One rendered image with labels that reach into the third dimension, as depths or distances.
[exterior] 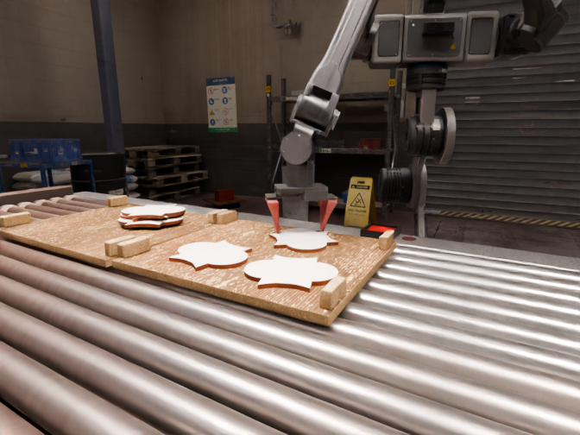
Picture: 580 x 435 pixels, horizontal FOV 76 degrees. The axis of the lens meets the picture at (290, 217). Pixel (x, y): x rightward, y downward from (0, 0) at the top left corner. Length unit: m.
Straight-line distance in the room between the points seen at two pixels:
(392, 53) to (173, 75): 6.26
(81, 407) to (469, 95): 5.19
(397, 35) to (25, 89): 5.31
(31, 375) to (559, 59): 5.37
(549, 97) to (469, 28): 3.98
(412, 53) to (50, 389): 1.30
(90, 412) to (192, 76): 6.84
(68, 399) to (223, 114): 6.36
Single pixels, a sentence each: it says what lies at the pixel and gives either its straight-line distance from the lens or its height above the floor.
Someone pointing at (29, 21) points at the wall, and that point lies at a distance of 6.34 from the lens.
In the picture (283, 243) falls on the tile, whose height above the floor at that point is 0.94.
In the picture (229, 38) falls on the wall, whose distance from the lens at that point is 6.71.
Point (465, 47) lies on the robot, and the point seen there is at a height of 1.42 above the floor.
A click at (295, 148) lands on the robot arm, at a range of 0.66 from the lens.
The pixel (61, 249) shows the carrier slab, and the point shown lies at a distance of 0.84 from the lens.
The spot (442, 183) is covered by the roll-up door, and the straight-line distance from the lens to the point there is 5.37.
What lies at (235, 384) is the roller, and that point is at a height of 0.92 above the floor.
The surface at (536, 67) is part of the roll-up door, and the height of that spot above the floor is 1.85.
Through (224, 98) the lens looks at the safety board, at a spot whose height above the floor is 1.66.
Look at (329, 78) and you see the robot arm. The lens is 0.75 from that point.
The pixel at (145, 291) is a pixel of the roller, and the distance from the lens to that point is 0.61.
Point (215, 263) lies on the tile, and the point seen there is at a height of 0.94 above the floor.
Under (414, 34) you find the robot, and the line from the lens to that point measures 1.42.
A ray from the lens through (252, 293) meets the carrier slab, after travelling 0.53.
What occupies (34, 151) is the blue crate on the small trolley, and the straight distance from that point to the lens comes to 4.20.
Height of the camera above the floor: 1.16
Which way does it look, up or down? 13 degrees down
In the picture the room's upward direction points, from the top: straight up
